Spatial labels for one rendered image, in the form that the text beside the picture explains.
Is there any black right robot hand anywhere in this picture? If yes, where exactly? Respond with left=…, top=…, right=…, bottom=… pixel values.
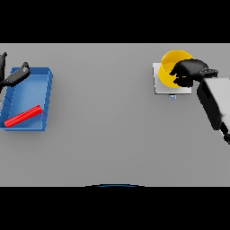
left=168, top=58, right=219, bottom=88

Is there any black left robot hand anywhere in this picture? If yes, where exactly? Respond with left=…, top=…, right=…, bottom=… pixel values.
left=0, top=51, right=31, bottom=93

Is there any yellow bowl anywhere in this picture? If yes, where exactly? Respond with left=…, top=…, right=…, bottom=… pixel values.
left=157, top=49, right=194, bottom=89

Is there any pale square measuring scale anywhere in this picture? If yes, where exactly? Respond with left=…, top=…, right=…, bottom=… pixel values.
left=152, top=62, right=193, bottom=100

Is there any red beaker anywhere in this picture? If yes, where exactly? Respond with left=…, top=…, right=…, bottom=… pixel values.
left=4, top=104, right=43, bottom=128

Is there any blue tray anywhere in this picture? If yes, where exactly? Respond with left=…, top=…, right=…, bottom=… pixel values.
left=0, top=66, right=54, bottom=132

